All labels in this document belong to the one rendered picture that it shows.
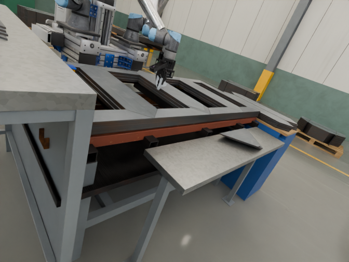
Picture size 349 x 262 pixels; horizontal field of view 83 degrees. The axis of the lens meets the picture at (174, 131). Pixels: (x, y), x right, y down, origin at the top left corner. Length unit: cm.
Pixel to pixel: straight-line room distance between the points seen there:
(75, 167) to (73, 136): 10
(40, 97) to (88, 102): 9
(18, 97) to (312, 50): 812
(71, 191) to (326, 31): 817
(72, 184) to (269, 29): 836
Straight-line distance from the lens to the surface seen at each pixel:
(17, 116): 48
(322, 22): 839
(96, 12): 195
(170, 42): 128
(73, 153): 55
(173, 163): 85
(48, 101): 47
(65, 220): 73
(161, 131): 98
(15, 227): 154
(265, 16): 877
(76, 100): 48
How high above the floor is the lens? 122
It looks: 25 degrees down
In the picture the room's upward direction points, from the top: 20 degrees clockwise
